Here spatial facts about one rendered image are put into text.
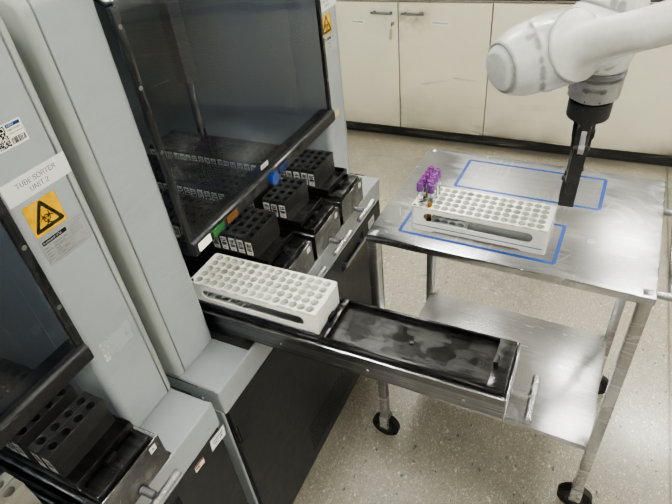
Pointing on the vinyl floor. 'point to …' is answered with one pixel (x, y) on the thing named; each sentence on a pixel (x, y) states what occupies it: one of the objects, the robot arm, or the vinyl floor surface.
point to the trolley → (606, 184)
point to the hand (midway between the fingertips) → (568, 188)
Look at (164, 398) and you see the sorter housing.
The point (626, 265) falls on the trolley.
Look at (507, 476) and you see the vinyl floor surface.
